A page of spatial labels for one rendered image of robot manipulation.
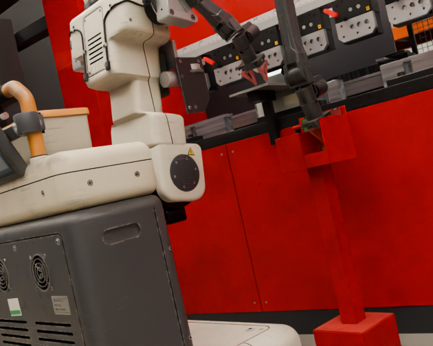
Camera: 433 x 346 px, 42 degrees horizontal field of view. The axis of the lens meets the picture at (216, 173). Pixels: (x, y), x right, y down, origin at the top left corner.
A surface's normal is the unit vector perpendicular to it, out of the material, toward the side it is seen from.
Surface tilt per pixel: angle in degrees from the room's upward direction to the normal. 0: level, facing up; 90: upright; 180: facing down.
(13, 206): 90
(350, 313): 90
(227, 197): 90
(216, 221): 90
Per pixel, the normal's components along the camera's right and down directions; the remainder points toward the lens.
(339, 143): 0.66, -0.16
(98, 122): -0.59, 0.12
